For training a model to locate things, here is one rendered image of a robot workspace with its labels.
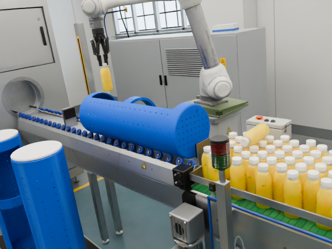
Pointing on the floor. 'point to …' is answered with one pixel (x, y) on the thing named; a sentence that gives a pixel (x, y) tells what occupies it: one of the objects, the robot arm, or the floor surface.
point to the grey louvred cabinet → (191, 68)
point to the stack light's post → (225, 214)
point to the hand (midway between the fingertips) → (103, 60)
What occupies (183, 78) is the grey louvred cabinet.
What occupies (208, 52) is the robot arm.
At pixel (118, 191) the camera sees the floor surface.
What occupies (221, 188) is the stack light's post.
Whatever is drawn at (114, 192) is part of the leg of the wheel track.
